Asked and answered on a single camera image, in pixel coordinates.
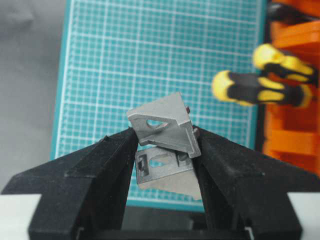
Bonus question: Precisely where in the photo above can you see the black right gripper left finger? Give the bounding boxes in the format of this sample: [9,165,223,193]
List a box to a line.
[1,128,138,240]

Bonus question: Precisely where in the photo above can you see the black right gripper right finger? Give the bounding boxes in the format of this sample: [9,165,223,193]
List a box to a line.
[194,129,320,240]

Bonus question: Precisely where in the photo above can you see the grey metal corner bracket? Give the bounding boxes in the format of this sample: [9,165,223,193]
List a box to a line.
[126,92,202,159]

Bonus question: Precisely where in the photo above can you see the orange container rack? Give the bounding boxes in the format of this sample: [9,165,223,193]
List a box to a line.
[263,0,320,174]

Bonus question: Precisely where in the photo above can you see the green cutting mat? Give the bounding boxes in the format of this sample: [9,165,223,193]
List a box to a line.
[49,0,267,213]

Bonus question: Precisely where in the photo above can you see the black table mat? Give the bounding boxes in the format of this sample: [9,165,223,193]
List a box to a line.
[0,0,66,187]

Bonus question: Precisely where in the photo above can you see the yellow black screwdriver handle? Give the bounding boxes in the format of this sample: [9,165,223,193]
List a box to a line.
[211,70,314,108]
[252,43,319,86]

